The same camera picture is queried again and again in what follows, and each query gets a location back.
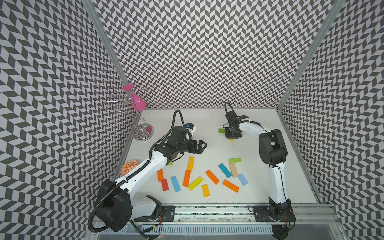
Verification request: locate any natural wood block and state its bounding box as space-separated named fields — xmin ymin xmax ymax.
xmin=230 ymin=162 xmax=238 ymax=178

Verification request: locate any teal block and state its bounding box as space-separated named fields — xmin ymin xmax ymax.
xmin=219 ymin=164 xmax=232 ymax=178

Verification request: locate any orange block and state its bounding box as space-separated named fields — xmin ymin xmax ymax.
xmin=157 ymin=169 xmax=164 ymax=182
xmin=183 ymin=170 xmax=191 ymax=187
xmin=223 ymin=180 xmax=240 ymax=193
xmin=206 ymin=170 xmax=220 ymax=185

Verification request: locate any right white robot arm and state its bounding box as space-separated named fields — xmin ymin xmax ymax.
xmin=224 ymin=102 xmax=296 ymax=233

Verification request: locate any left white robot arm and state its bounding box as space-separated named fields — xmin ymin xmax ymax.
xmin=88 ymin=110 xmax=207 ymax=240

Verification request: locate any yellow-orange block upper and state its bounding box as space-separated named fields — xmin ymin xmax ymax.
xmin=187 ymin=157 xmax=195 ymax=172

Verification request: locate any yellow-orange block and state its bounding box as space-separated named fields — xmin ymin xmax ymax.
xmin=187 ymin=157 xmax=195 ymax=172
xmin=202 ymin=185 xmax=210 ymax=198

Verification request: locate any light green block right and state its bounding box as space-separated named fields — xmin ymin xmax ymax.
xmin=229 ymin=158 xmax=242 ymax=163

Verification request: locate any yellow-green long block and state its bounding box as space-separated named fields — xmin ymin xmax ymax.
xmin=188 ymin=177 xmax=204 ymax=191

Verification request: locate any yellow-orange block lower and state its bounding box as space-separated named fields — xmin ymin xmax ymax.
xmin=202 ymin=185 xmax=210 ymax=198

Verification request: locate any blue block left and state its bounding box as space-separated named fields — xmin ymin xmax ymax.
xmin=171 ymin=176 xmax=181 ymax=193

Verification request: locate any red block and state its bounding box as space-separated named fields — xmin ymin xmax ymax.
xmin=161 ymin=179 xmax=169 ymax=192

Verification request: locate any light blue block right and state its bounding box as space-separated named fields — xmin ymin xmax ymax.
xmin=238 ymin=174 xmax=248 ymax=186

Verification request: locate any orange patterned plate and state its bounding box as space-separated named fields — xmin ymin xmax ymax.
xmin=120 ymin=160 xmax=141 ymax=177

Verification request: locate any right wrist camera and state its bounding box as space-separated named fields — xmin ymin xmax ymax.
xmin=226 ymin=111 xmax=249 ymax=125

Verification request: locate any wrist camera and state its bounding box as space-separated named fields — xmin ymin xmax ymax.
xmin=186 ymin=123 xmax=197 ymax=134
xmin=226 ymin=111 xmax=249 ymax=125

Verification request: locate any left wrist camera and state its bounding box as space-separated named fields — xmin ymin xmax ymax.
xmin=186 ymin=123 xmax=197 ymax=134

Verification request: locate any pink wire jewelry stand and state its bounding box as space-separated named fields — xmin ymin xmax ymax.
xmin=102 ymin=84 xmax=154 ymax=142

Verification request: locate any metal base rail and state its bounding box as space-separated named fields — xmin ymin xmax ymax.
xmin=85 ymin=204 xmax=346 ymax=240

